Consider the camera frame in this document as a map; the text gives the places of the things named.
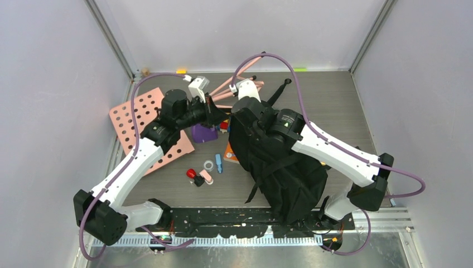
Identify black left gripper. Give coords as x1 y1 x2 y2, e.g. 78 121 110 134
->
176 94 228 130

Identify black student backpack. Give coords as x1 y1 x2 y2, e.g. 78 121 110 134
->
229 78 331 223

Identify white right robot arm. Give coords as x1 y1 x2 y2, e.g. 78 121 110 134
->
229 97 394 229

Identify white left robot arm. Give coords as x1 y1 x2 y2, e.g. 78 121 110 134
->
73 89 228 246

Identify purple plastic stapler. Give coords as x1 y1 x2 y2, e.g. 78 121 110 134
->
191 124 218 143

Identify pink folding stand legs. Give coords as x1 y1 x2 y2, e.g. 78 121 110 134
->
210 51 266 102

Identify orange picture book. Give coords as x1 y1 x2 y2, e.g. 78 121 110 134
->
223 142 239 164

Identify clear tape roll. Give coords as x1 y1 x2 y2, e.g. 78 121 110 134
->
204 160 215 172

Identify red black stamp toy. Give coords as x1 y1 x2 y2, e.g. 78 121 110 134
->
186 169 205 187

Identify pink perforated stand plate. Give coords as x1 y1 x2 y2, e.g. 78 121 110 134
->
108 87 195 177

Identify small wooden block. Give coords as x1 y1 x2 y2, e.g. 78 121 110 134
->
141 68 150 77

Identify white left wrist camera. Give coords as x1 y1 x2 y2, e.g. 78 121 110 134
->
188 76 210 103

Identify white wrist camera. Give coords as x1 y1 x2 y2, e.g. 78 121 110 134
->
229 79 260 102
188 76 210 103

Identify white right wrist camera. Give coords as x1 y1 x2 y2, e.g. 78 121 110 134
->
229 79 260 102

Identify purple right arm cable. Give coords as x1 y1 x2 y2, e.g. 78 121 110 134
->
229 52 426 257

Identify aluminium slotted rail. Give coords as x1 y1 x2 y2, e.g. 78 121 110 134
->
113 234 323 247

